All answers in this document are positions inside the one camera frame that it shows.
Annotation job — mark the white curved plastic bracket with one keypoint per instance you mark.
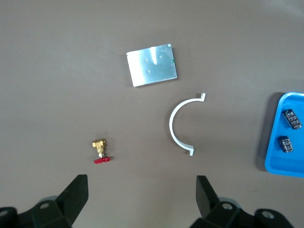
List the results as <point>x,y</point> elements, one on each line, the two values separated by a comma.
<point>171,123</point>

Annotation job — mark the short dark electrolytic capacitor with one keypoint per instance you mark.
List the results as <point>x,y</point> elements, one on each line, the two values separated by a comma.
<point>286,144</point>

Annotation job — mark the blue plastic tray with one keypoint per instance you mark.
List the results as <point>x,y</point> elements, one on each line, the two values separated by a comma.
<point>275,152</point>

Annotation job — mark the silver metal plate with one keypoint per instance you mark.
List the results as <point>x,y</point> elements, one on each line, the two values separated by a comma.
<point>152,65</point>

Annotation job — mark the long dark electrolytic capacitor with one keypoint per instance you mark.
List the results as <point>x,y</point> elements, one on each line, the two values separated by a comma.
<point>292,119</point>

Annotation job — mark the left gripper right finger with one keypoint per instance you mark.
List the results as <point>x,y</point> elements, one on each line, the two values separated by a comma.
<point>205,197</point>

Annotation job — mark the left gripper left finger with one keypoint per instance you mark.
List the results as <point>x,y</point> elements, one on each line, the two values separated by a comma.
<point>76,194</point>

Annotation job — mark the brown table cover sheet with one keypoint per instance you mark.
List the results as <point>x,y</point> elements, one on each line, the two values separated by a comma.
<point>59,71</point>

